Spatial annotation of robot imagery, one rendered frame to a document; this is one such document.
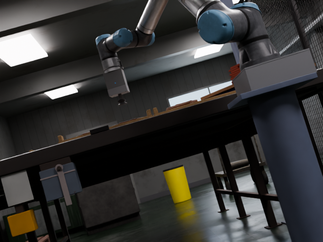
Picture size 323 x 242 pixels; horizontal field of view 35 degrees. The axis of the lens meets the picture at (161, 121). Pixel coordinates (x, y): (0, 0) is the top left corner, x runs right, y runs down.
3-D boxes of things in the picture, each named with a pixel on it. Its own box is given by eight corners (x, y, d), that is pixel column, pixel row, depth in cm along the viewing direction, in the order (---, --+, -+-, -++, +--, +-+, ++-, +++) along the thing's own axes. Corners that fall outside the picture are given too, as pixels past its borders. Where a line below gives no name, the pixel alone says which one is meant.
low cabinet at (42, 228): (31, 240, 1122) (22, 210, 1128) (98, 219, 1131) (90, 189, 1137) (10, 252, 954) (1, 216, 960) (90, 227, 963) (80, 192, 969)
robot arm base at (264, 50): (284, 56, 176) (275, 29, 177) (242, 70, 177) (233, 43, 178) (279, 63, 191) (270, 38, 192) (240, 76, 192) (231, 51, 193)
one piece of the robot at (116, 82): (123, 63, 231) (133, 97, 230) (105, 69, 232) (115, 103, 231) (119, 59, 222) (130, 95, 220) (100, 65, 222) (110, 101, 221)
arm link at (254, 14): (275, 33, 185) (263, -2, 186) (253, 36, 176) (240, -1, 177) (250, 45, 194) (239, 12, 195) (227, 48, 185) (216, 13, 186)
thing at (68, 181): (83, 200, 194) (70, 155, 196) (48, 211, 193) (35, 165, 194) (85, 199, 205) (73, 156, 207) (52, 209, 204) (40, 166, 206)
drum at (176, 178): (171, 203, 969) (161, 170, 975) (192, 197, 972) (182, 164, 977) (173, 204, 927) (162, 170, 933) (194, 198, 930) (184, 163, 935)
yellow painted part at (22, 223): (35, 230, 193) (19, 170, 195) (12, 237, 192) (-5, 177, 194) (38, 228, 201) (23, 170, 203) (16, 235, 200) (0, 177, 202)
